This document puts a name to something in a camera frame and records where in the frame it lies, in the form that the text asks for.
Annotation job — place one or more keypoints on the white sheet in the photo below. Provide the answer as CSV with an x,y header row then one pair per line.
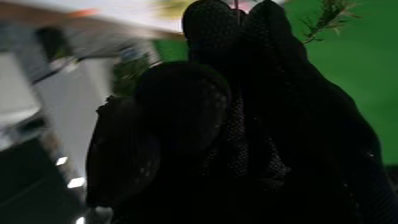
x,y
77,110

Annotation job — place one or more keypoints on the green sprig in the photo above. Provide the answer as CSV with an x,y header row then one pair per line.
x,y
330,16

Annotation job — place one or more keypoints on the dark mat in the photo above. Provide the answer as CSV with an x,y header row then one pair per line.
x,y
29,193

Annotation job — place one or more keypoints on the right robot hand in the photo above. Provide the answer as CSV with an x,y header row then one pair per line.
x,y
268,133

